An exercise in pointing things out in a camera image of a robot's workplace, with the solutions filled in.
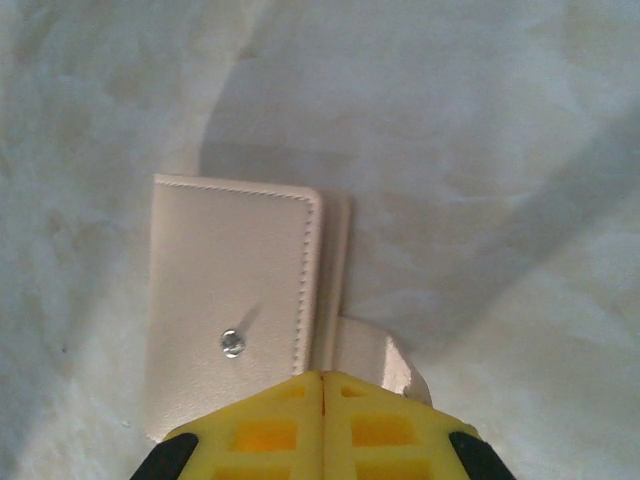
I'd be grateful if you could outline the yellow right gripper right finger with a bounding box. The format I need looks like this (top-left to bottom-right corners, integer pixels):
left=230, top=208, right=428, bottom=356
left=324, top=370, right=517, bottom=480

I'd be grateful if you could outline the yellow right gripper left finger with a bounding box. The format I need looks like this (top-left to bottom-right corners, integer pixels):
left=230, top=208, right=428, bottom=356
left=128, top=370, right=325, bottom=480

